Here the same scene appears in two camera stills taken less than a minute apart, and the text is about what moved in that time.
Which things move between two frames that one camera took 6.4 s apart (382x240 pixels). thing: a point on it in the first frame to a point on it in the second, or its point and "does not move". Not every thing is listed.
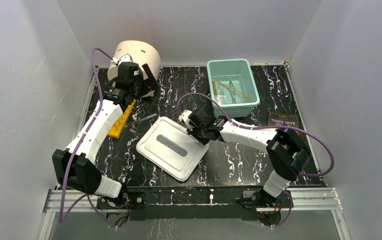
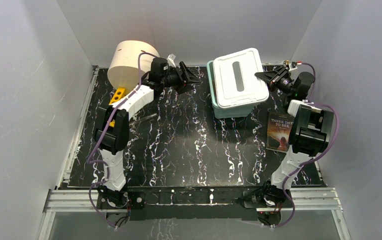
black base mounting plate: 195,203 does not move
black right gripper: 191,131 to 266,76
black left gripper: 143,81 to 181,78
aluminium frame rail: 74,199 does not move
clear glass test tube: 140,120 does not move
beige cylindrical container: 141,53 does not move
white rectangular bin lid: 171,148 to 236,82
